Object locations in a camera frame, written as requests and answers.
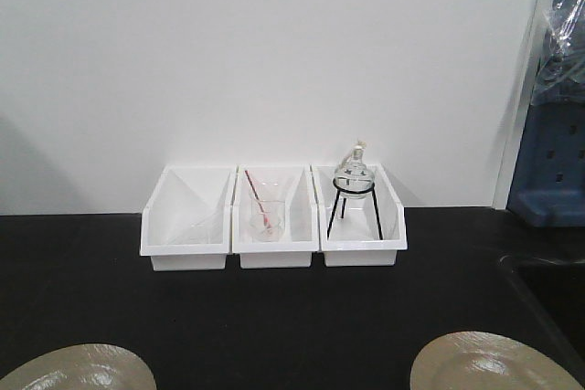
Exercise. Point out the glass alcohol burner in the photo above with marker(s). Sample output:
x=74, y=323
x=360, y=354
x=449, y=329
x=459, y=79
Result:
x=352, y=177

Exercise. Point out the beige plate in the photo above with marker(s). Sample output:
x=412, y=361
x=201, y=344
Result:
x=485, y=360
x=83, y=366

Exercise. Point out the blue pegboard drying rack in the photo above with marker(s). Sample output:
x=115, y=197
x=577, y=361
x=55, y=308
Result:
x=548, y=184

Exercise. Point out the right white plastic bin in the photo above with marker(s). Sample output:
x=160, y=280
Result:
x=364, y=232

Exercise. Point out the red glass stirring rod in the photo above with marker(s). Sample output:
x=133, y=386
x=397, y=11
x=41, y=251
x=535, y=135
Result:
x=256, y=198

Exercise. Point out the glass beaker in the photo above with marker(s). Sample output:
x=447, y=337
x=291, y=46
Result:
x=275, y=210

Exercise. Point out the clear plastic bag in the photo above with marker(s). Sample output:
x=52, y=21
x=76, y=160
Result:
x=560, y=75

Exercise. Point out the black lab sink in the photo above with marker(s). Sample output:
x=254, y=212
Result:
x=554, y=290

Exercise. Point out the left white plastic bin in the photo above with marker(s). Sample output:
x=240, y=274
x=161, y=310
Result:
x=187, y=222

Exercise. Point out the white plastic bin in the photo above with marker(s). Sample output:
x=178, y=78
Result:
x=294, y=186
x=187, y=222
x=364, y=232

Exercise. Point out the middle white plastic bin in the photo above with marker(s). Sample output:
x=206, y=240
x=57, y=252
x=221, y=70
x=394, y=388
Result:
x=294, y=186

